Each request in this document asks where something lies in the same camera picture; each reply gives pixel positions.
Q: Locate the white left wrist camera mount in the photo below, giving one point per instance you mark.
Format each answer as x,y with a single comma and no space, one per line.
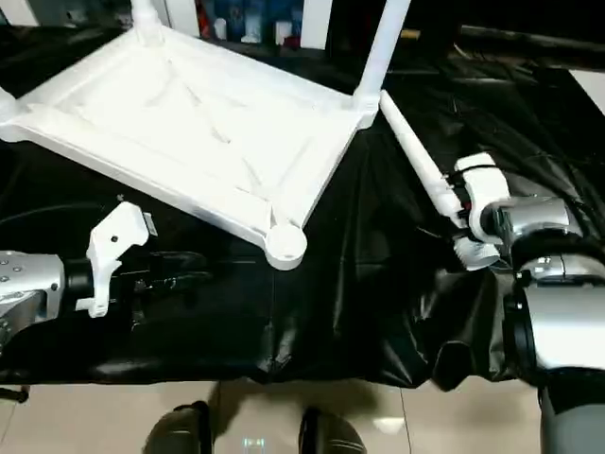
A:
113,236

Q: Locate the black metal table frame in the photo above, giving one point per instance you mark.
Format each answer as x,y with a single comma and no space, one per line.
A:
13,393

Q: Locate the white plastic table top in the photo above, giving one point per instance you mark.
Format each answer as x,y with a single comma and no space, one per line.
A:
189,118

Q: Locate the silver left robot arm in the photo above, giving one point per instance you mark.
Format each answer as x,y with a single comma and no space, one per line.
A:
28,284

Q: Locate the long black bar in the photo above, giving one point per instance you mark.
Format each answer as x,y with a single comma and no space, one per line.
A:
529,47

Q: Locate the white glass-door cabinet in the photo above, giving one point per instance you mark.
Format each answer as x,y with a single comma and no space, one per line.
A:
179,14

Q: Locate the small yellow label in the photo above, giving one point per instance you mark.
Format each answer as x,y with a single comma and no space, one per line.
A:
410,34

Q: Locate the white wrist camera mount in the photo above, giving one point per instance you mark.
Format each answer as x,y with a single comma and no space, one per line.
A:
113,236
487,189

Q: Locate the white flat panel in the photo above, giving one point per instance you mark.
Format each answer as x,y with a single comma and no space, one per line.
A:
591,90

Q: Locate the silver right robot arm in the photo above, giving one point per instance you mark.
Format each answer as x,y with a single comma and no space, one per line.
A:
558,321

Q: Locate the small white bottle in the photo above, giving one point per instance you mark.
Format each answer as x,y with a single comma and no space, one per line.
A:
283,34
250,28
219,28

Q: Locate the black table mat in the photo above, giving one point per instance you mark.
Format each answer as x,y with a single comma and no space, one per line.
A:
354,260

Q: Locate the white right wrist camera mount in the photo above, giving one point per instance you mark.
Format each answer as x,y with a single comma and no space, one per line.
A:
487,189

